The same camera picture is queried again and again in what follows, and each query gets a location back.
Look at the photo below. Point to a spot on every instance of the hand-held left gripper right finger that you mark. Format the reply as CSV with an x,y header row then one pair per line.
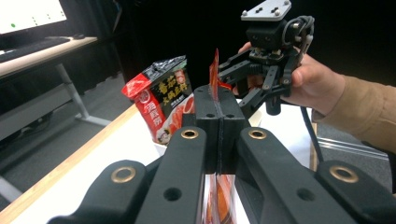
x,y
232,124

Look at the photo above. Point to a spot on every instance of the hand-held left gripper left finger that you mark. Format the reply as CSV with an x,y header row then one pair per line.
x,y
211,124

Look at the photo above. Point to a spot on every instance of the large orange clear-window packet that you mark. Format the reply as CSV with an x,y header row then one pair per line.
x,y
214,71

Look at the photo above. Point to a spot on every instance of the large black red packet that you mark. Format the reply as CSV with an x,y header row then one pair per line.
x,y
162,93

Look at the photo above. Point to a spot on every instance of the white table mat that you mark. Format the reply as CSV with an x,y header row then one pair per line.
x,y
124,155

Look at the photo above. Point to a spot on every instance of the black computer mouse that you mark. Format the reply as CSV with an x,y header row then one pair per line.
x,y
78,36

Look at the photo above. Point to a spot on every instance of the desk with white metal legs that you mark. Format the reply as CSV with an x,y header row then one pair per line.
x,y
37,56

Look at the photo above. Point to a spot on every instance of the black keyboard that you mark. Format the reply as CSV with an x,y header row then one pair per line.
x,y
34,46

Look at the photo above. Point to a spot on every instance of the computer monitor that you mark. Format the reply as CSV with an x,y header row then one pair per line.
x,y
28,14

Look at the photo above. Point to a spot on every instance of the aluminium floor rail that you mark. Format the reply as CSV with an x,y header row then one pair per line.
x,y
351,144

